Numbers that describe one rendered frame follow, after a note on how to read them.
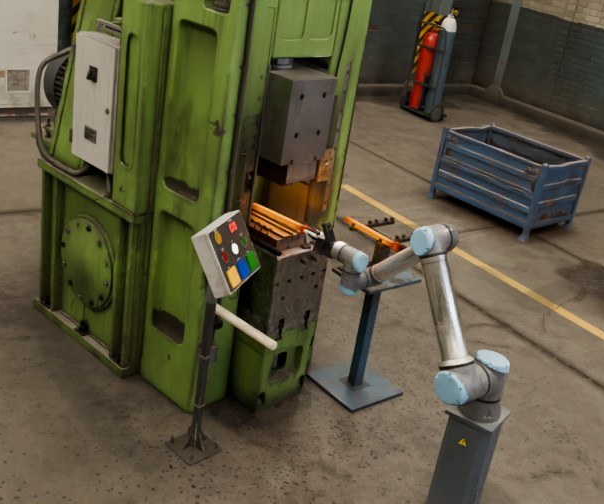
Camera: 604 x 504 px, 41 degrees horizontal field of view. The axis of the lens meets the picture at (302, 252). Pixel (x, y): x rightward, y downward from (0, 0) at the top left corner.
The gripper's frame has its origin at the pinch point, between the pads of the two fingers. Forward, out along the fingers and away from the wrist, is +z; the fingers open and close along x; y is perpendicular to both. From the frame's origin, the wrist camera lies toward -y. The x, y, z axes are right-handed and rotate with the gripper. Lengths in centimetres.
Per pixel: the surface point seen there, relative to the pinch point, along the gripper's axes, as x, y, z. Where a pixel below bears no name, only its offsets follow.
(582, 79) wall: 824, 27, 255
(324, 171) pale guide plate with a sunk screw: 28.4, -19.4, 19.8
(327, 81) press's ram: 5, -70, 9
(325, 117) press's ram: 8, -53, 8
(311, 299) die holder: 14.3, 43.0, 0.9
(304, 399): 18, 104, -5
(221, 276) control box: -69, 1, -18
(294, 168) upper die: -8.0, -29.6, 7.9
